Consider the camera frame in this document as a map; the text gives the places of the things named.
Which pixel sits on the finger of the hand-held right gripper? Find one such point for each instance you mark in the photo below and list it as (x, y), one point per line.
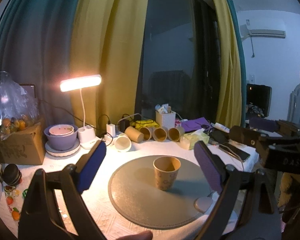
(244, 137)
(262, 125)

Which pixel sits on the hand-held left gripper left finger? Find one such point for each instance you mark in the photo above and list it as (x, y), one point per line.
(92, 168)

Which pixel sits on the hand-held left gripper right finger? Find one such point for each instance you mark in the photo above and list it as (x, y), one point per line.
(209, 171)

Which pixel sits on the patterned brown paper cup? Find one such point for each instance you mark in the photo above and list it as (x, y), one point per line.
(166, 175)

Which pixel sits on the white cup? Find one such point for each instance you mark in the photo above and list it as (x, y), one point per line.
(122, 143)

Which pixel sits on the plain brown paper cup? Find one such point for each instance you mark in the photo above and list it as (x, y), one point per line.
(135, 134)
(147, 133)
(176, 133)
(160, 134)

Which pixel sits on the person's left hand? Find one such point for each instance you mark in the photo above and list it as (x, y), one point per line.
(137, 236)

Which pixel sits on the black smartphone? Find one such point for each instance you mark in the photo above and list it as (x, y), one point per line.
(234, 152)

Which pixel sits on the white tube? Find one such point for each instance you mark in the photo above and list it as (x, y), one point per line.
(222, 127)

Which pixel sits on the black monitor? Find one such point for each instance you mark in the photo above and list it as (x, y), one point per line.
(258, 98)

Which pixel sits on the white plate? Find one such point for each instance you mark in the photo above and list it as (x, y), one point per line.
(62, 153)

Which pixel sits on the white round charger pad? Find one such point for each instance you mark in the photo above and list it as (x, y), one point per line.
(203, 204)

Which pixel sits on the green tissue pack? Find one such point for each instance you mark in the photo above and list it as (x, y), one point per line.
(196, 138)

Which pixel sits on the white tablecloth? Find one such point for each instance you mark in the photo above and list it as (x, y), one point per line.
(102, 205)

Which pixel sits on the white radiator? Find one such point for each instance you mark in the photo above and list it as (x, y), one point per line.
(296, 105)

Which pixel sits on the purple bowl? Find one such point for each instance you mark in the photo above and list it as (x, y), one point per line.
(61, 142)

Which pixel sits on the white power adapter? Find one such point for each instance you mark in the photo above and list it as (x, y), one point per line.
(111, 129)

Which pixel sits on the round grey mat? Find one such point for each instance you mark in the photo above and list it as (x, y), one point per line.
(132, 187)

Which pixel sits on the pink bowl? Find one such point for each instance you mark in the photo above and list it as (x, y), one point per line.
(61, 130)

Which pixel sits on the purple pouch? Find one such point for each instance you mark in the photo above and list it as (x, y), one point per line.
(194, 125)

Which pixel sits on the black power adapter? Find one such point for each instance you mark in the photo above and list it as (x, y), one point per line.
(125, 125)

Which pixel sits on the white woven box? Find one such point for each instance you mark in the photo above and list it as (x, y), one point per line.
(166, 120)

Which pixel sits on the yellow pouch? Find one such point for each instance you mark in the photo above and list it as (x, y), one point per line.
(145, 124)

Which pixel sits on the cardboard box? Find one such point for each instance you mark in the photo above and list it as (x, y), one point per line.
(17, 147)

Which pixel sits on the narrow yellow curtain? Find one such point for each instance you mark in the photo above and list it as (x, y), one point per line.
(227, 55)

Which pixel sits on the black round case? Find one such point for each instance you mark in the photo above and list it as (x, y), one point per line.
(12, 173)

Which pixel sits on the fruit-print sheet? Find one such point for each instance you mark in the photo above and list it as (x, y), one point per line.
(12, 192)

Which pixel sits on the white desk lamp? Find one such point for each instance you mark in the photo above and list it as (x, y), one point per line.
(80, 83)

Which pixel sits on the white air conditioner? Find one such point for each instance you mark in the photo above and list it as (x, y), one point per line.
(263, 31)

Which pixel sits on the clear plastic bag of fruit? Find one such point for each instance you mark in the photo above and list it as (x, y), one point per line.
(15, 100)

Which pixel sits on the dark window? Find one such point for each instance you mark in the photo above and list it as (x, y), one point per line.
(175, 55)

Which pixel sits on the wide yellow curtain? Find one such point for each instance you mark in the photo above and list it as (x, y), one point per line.
(110, 42)

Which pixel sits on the grey teal curtain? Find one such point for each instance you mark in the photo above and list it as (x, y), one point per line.
(40, 42)

